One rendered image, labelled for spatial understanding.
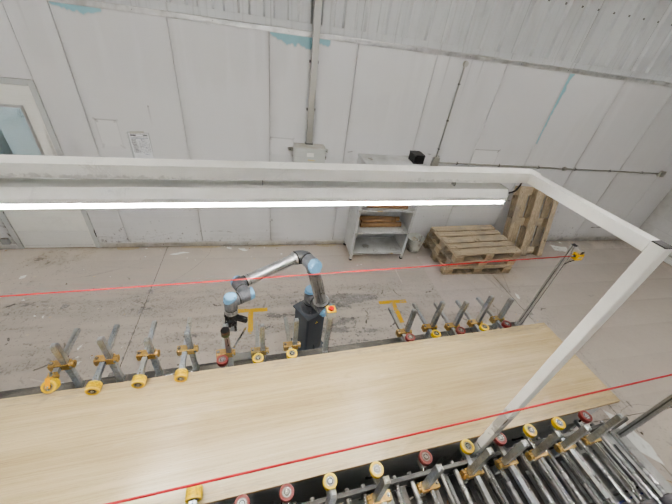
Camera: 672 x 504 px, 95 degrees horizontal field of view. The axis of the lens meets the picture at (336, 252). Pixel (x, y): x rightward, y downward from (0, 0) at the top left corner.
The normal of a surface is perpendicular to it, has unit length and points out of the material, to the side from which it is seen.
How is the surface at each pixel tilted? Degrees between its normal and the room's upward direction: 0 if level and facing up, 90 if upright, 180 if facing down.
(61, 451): 0
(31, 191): 61
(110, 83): 90
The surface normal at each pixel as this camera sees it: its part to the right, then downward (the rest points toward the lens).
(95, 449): 0.12, -0.80
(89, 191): 0.27, 0.13
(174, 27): 0.19, 0.60
